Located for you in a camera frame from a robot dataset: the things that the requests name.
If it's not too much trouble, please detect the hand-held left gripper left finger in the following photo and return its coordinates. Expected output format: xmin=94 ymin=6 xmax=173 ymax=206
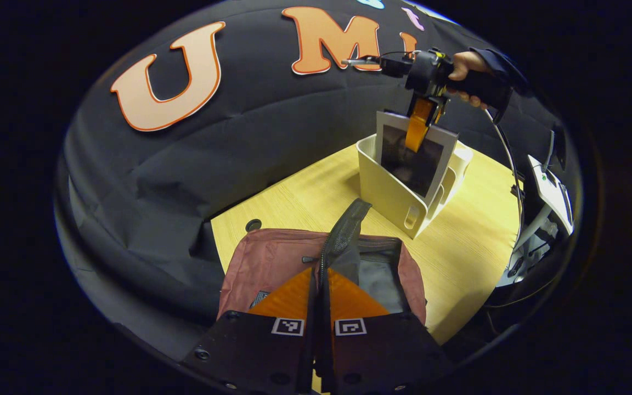
xmin=182 ymin=267 xmax=319 ymax=395

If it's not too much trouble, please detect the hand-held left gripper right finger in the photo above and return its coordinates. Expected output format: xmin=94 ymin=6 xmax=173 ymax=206
xmin=316 ymin=267 xmax=454 ymax=395

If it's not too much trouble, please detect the black and white cover book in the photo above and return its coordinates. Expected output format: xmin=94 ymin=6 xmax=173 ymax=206
xmin=375 ymin=110 xmax=458 ymax=208

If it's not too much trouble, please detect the white plastic bookshelf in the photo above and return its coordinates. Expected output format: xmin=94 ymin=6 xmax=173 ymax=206
xmin=356 ymin=133 xmax=473 ymax=240

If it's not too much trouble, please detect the dark red schoolbag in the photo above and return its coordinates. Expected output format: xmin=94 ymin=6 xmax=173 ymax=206
xmin=217 ymin=197 xmax=427 ymax=330

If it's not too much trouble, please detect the white device on stand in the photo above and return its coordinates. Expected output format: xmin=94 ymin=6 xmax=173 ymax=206
xmin=497 ymin=129 xmax=574 ymax=287

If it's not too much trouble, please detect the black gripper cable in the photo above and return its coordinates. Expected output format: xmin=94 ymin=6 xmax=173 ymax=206
xmin=486 ymin=107 xmax=526 ymax=242

